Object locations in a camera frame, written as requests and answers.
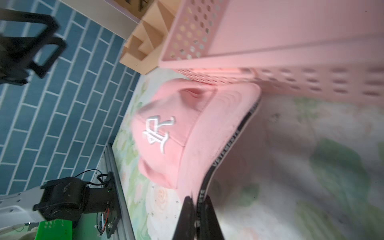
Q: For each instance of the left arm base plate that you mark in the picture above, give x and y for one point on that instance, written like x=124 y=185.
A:
x=110 y=214

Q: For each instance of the aluminium mounting rail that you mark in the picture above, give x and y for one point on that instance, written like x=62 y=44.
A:
x=108 y=164

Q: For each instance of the orange plastic file organizer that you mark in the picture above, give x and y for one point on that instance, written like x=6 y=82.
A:
x=143 y=48

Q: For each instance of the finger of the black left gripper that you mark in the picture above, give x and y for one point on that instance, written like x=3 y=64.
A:
x=34 y=43
x=41 y=62

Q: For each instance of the pink baseball cap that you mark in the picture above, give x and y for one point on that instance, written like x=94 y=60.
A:
x=185 y=131

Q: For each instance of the pink plastic basket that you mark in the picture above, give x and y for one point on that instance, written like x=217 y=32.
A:
x=333 y=50

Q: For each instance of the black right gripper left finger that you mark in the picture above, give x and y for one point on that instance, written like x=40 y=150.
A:
x=186 y=229

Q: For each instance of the floral table mat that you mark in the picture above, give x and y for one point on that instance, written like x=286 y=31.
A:
x=304 y=169

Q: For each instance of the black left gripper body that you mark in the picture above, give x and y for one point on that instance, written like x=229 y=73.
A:
x=11 y=72

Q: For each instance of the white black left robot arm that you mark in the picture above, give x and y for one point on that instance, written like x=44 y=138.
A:
x=63 y=199

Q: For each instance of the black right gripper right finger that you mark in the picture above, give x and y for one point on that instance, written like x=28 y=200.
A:
x=209 y=225

